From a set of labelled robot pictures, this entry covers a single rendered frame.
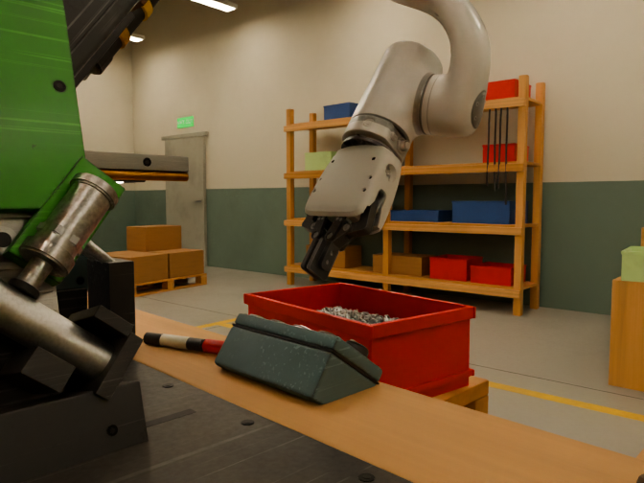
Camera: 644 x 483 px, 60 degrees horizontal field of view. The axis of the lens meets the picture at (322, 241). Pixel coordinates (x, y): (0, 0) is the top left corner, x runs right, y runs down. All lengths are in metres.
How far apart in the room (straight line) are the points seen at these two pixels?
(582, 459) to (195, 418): 0.29
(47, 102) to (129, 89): 10.63
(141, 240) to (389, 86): 6.57
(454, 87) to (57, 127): 0.43
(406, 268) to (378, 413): 5.64
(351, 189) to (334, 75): 6.85
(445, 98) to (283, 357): 0.36
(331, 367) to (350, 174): 0.26
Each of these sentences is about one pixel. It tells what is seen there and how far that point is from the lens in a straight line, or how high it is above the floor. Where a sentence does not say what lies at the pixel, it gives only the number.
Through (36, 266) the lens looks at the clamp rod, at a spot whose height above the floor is 1.03.
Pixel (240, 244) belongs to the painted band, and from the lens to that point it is 8.64.
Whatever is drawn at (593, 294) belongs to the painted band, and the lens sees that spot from 5.92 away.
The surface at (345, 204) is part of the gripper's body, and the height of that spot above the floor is 1.07.
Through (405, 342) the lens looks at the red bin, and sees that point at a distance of 0.77.
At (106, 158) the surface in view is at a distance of 0.66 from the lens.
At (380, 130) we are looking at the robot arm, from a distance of 0.69.
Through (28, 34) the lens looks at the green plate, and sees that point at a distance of 0.54.
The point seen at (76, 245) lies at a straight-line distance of 0.45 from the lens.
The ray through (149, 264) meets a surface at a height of 0.34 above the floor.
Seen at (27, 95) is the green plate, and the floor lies 1.16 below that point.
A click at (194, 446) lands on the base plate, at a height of 0.90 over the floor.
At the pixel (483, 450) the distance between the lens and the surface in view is 0.44.
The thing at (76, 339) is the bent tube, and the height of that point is 0.98.
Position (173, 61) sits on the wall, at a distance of 10.16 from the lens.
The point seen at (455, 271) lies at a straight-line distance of 5.79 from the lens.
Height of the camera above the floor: 1.08
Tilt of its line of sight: 4 degrees down
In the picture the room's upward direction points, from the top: straight up
